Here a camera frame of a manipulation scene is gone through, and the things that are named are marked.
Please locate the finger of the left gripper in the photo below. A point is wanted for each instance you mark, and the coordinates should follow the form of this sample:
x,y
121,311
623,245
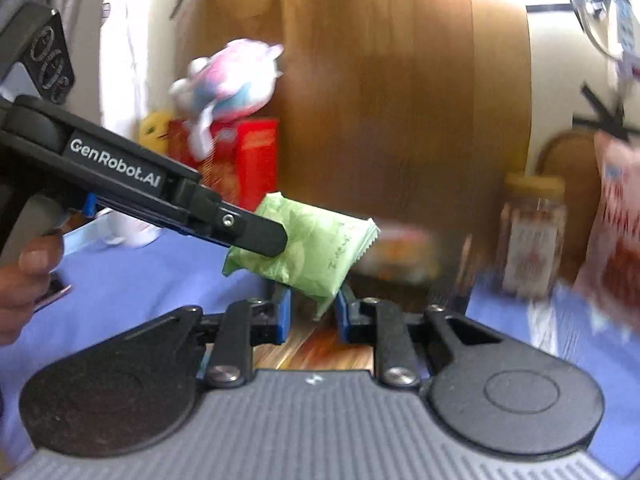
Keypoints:
x,y
237,227

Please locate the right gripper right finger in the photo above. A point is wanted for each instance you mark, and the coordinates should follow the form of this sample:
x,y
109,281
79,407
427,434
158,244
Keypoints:
x,y
406,348

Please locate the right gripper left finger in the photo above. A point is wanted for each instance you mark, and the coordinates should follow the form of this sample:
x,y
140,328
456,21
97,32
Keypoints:
x,y
234,334

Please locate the green snack packet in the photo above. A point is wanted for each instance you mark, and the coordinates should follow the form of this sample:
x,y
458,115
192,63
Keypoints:
x,y
322,247

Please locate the person's left hand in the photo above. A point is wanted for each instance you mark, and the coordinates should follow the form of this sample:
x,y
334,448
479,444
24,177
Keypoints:
x,y
23,283

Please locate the red gift box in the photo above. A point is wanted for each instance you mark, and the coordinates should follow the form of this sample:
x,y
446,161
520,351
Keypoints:
x,y
243,167

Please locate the black snack box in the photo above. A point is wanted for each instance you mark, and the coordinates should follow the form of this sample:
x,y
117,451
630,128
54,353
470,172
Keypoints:
x,y
414,267

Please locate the white enamel mug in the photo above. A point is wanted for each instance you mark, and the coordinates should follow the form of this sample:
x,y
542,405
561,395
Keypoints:
x,y
116,228

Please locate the yellow duck plush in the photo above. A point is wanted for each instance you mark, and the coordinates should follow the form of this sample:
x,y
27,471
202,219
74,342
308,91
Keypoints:
x,y
153,132

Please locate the blue printed tablecloth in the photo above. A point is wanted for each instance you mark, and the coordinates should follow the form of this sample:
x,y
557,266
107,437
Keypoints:
x,y
115,288

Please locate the pink blue plush toy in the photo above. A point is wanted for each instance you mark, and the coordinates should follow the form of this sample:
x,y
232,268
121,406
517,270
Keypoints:
x,y
231,84

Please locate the nut jar yellow lid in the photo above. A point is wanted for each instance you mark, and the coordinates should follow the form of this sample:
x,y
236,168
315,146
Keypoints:
x,y
532,226

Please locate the pink twist snack bag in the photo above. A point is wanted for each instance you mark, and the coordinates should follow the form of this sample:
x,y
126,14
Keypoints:
x,y
609,277

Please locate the wooden board backdrop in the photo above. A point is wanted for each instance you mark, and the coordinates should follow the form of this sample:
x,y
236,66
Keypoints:
x,y
406,110

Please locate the round wooden board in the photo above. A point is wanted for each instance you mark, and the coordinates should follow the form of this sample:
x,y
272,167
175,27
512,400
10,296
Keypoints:
x,y
571,155

